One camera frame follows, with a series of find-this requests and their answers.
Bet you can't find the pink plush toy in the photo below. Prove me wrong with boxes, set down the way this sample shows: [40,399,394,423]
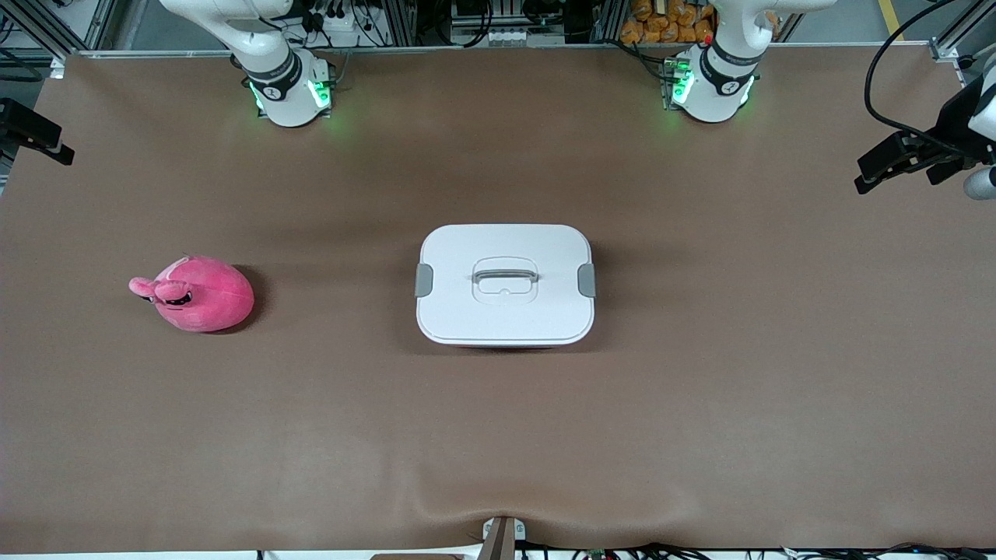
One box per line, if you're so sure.
[128,255,255,334]

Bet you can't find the white box lid grey handle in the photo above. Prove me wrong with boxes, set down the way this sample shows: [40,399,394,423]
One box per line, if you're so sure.
[415,224,597,347]

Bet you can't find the orange snack bags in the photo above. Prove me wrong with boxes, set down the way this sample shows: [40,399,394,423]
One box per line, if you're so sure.
[620,0,715,45]

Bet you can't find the white power strip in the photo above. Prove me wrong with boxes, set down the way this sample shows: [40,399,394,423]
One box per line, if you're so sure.
[315,9,366,47]

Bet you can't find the white connector strip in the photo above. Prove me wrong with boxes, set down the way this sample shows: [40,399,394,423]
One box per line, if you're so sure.
[484,28,547,46]

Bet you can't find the brown table mat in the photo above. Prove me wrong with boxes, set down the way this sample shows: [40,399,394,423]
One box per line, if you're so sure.
[0,43,996,555]

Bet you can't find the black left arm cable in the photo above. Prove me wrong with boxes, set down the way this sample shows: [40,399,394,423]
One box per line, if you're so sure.
[862,0,959,150]

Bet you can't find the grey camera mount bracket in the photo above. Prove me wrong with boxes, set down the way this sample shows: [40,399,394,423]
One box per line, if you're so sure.
[481,516,527,560]

